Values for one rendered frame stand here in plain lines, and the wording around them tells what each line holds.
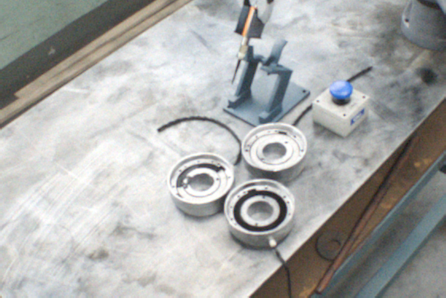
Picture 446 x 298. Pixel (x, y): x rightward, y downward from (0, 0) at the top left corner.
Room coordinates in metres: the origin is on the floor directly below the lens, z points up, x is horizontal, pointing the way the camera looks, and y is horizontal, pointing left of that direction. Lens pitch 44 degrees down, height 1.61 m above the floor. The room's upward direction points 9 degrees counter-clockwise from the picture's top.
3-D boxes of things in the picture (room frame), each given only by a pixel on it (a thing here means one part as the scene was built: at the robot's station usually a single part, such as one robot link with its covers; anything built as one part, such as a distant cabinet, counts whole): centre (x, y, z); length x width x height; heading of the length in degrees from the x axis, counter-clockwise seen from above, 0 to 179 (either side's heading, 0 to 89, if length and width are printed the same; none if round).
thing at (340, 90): (0.82, -0.21, 0.85); 0.04 x 0.04 x 0.05
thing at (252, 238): (0.63, -0.04, 0.82); 0.10 x 0.10 x 0.04
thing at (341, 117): (0.83, -0.21, 0.82); 0.08 x 0.07 x 0.05; 130
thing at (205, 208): (0.70, 0.05, 0.82); 0.10 x 0.10 x 0.04
